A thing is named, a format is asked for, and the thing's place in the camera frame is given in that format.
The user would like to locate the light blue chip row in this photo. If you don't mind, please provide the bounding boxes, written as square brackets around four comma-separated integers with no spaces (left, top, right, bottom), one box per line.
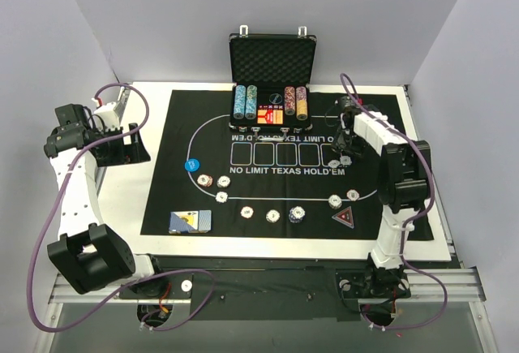
[233,85,247,119]

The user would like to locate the red chip stack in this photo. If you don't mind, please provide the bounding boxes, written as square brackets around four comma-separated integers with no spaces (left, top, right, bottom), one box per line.
[240,206,254,219]

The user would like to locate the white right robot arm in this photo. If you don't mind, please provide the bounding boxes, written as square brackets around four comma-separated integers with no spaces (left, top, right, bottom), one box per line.
[332,96,432,295]

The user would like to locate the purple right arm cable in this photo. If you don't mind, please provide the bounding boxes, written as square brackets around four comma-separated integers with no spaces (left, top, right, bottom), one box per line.
[339,72,449,332]

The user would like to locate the dark red chip row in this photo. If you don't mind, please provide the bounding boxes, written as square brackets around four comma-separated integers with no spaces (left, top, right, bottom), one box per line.
[284,86,296,116]

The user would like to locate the grey chip stack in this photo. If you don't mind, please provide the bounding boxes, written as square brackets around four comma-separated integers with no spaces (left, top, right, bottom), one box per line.
[266,209,281,223]

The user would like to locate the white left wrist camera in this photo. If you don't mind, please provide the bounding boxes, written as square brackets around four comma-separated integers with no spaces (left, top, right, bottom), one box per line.
[92,88,130,131]

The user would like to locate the red playing card box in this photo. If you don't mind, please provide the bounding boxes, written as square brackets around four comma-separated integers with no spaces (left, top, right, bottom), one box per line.
[256,105,284,125]

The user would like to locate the green grey chip row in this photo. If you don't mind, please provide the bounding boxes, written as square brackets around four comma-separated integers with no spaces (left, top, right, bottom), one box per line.
[245,85,258,119]

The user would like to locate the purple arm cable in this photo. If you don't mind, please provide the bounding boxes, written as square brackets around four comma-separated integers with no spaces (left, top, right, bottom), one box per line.
[28,83,217,333]
[339,72,449,332]

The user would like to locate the blue small blind button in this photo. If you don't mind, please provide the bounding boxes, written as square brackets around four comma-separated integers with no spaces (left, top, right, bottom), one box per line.
[184,158,200,173]

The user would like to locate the blue chip stack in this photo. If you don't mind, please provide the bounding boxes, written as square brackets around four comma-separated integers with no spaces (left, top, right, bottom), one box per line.
[288,206,306,223]

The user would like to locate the black aluminium poker case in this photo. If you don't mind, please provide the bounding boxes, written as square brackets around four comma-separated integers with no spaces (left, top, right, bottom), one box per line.
[229,25,317,143]

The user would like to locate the purple and orange chip row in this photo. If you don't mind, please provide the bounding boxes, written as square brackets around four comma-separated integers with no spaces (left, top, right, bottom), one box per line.
[295,86,308,121]

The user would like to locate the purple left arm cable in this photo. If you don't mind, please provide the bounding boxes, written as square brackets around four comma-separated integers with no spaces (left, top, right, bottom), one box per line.
[28,83,217,333]

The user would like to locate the black dealer button in case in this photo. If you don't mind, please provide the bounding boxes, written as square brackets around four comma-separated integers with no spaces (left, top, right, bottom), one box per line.
[269,93,284,105]

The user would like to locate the blue playing card deck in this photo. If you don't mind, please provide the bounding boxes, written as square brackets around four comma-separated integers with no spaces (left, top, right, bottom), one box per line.
[168,210,212,235]

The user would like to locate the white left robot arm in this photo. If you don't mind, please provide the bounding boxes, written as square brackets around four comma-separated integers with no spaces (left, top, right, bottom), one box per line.
[44,101,167,298]

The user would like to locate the red triangular dealer marker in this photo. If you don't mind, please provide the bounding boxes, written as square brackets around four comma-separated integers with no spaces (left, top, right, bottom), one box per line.
[332,207,354,229]

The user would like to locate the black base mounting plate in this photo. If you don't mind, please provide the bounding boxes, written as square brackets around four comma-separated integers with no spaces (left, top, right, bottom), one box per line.
[119,261,410,321]

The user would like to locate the red chips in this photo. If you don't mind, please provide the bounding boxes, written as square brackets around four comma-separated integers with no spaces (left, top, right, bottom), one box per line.
[197,174,213,187]

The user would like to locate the black poker felt mat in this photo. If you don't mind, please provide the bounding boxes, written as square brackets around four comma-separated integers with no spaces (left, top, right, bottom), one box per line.
[139,88,435,243]

